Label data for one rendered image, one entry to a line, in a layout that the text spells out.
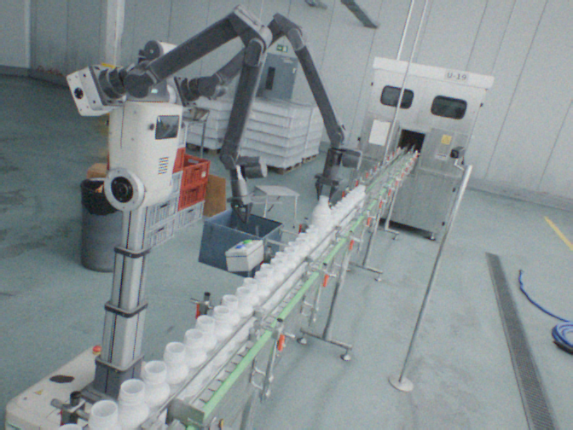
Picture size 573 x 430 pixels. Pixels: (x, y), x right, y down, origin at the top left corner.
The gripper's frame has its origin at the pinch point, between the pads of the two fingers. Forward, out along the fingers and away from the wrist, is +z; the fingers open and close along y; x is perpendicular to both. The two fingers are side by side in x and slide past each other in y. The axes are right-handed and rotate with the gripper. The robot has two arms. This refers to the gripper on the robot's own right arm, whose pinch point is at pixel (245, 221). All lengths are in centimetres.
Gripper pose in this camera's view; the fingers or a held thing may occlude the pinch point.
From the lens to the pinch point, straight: 159.4
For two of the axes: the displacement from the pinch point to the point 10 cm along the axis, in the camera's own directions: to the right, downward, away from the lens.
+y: 3.3, -2.2, 9.2
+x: -9.3, 0.7, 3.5
